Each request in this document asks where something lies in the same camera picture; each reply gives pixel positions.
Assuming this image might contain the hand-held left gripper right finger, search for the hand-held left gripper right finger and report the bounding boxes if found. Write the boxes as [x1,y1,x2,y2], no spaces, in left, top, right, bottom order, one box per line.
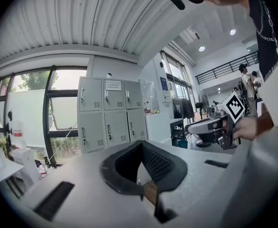
[141,141,187,192]

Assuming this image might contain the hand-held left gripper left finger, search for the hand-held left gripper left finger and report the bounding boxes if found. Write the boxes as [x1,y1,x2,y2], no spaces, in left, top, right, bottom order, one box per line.
[100,141,145,196]

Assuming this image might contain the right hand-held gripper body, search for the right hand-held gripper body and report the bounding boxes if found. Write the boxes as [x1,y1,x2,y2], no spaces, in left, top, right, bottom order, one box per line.
[184,93,246,151]

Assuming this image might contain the grey metal locker cabinet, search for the grey metal locker cabinet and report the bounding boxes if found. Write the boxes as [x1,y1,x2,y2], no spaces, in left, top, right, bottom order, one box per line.
[77,76,148,154]

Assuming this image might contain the person's right hand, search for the person's right hand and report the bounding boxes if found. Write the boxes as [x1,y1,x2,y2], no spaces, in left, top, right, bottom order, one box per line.
[232,116,260,142]

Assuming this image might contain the standing fan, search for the standing fan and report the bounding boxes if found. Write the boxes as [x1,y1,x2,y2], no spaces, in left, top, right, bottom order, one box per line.
[195,89,211,121]

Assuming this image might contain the rack of dark clothes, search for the rack of dark clothes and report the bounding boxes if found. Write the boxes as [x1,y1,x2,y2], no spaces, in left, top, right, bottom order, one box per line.
[172,96,194,120]

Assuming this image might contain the dark desk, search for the dark desk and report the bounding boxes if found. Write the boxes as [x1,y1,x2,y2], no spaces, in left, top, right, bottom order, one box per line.
[169,117,186,140]

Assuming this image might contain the black balcony railing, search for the black balcony railing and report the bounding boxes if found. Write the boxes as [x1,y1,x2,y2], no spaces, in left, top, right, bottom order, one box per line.
[195,51,259,85]

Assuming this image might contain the tall window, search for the tall window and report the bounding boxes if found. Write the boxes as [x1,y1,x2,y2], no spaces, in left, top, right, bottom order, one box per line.
[160,51,194,104]

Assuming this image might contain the white box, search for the white box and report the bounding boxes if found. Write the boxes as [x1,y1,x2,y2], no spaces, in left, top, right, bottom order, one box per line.
[10,147,41,187]

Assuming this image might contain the white paper notice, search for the white paper notice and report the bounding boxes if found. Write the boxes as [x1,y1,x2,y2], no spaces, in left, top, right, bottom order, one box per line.
[105,79,122,92]

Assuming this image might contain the black-framed window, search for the black-framed window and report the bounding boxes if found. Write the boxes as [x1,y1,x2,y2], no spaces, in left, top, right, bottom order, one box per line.
[0,65,87,168]

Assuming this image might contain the large white container red label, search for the large white container red label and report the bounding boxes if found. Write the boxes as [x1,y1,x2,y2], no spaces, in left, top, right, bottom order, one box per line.
[10,120,27,149]

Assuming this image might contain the white table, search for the white table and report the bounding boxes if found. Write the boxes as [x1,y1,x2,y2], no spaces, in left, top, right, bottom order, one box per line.
[0,157,26,199]

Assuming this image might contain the white flowers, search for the white flowers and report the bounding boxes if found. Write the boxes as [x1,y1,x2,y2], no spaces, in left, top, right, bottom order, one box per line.
[0,135,8,159]

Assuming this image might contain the black printed T-shirt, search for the black printed T-shirt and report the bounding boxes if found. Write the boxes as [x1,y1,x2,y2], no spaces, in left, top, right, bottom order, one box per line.
[244,0,278,82]

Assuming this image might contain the blue wall poster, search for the blue wall poster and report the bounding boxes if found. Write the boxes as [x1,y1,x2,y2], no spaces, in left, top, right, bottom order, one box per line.
[159,76,170,97]

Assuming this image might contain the silver chain necklace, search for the silver chain necklace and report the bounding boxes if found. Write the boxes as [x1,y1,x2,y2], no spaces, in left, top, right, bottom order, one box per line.
[255,0,278,57]

